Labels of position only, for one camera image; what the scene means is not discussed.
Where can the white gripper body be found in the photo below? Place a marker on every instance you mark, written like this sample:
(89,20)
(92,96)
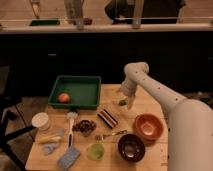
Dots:
(128,87)

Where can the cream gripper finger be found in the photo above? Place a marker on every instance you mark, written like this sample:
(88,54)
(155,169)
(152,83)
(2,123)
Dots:
(130,102)

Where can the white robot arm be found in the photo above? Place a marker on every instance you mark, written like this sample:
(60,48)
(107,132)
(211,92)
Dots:
(190,121)

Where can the green small cup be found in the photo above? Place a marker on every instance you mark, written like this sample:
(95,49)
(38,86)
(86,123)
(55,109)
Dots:
(96,151)

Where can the white paper cup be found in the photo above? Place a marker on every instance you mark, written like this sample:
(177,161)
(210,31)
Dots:
(41,121)

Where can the striped black white block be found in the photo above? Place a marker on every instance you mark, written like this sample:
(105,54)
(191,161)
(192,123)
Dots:
(107,118)

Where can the orange bowl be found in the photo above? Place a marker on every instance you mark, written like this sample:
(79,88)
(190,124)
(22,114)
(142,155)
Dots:
(148,127)

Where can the dark brown bowl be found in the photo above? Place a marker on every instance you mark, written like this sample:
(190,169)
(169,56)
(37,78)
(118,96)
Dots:
(131,148)

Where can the metal fork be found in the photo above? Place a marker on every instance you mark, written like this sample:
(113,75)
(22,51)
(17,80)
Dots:
(103,136)

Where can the bunch of dark grapes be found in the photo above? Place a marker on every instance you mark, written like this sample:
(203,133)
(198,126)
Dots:
(86,127)

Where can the green plastic tray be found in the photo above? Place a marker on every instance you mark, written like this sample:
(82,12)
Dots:
(84,92)

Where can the white dish brush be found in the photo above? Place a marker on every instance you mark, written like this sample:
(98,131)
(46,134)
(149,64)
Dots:
(71,116)

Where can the red apple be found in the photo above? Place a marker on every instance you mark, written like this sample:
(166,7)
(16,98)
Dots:
(63,98)

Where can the dark red object on shelf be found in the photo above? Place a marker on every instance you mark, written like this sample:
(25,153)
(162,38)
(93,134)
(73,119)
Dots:
(88,21)

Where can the yellow banana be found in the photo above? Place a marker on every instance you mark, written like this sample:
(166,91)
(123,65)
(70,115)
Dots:
(50,139)

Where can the green object on shelf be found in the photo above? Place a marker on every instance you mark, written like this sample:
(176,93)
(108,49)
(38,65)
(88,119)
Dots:
(53,22)

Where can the black chair frame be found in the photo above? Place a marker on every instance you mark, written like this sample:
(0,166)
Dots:
(10,96)

